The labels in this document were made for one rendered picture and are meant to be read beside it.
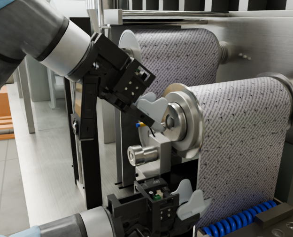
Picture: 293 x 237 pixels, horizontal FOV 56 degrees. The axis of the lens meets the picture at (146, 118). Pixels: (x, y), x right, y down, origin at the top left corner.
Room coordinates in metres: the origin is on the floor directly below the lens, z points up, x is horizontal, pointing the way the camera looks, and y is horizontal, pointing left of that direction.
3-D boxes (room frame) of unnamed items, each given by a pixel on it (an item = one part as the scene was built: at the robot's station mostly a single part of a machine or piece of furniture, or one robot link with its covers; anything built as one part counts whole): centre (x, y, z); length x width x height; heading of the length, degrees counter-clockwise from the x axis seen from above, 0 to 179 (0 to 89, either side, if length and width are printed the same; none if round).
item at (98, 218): (0.36, 0.08, 1.11); 0.08 x 0.05 x 0.08; 28
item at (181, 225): (0.40, -0.06, 1.09); 0.09 x 0.05 x 0.02; 116
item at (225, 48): (0.85, -0.21, 1.33); 0.07 x 0.07 x 0.07; 27
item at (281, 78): (0.61, -0.29, 1.25); 0.15 x 0.01 x 0.15; 27
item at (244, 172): (0.50, -0.20, 1.12); 0.23 x 0.01 x 0.18; 117
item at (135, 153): (0.49, 0.02, 1.18); 0.04 x 0.02 x 0.04; 27
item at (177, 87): (0.50, -0.06, 1.25); 0.15 x 0.01 x 0.15; 27
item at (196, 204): (0.43, -0.09, 1.12); 0.09 x 0.03 x 0.06; 116
